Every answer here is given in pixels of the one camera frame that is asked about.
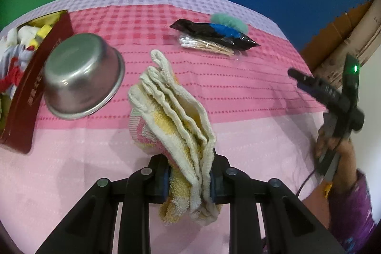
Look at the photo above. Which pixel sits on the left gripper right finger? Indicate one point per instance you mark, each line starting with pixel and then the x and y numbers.
pixel 220 187

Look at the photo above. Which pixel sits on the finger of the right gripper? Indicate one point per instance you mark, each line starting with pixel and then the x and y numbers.
pixel 315 91
pixel 299 76

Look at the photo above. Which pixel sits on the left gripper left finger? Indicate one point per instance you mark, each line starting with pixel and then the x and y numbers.
pixel 159 179

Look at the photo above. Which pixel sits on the cream yellow towel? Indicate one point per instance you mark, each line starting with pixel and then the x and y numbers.
pixel 166 118

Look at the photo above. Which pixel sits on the black plastic packet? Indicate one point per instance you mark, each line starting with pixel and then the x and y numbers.
pixel 216 33

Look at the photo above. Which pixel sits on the cotton swabs bag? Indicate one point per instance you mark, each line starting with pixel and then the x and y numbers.
pixel 189 42

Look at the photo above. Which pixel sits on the teal pompom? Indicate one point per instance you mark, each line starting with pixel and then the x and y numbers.
pixel 230 21

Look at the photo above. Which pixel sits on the red and grey satin cloth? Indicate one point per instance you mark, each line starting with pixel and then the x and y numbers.
pixel 14 62

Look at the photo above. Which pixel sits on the purple sleeve forearm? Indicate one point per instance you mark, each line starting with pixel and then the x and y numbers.
pixel 352 222

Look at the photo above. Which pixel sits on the yellow soft toy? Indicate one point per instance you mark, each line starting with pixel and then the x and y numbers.
pixel 39 37

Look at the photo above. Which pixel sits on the person right hand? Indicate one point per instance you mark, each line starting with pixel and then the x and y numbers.
pixel 335 158

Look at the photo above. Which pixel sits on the pink checked tablecloth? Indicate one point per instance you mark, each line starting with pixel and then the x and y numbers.
pixel 262 122

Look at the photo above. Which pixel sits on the steel bowl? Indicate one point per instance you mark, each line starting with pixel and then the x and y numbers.
pixel 81 75

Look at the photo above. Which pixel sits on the red tin box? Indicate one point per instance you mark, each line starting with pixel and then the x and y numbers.
pixel 17 127

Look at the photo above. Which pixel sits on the brown wooden door frame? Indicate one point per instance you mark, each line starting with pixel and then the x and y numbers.
pixel 356 32

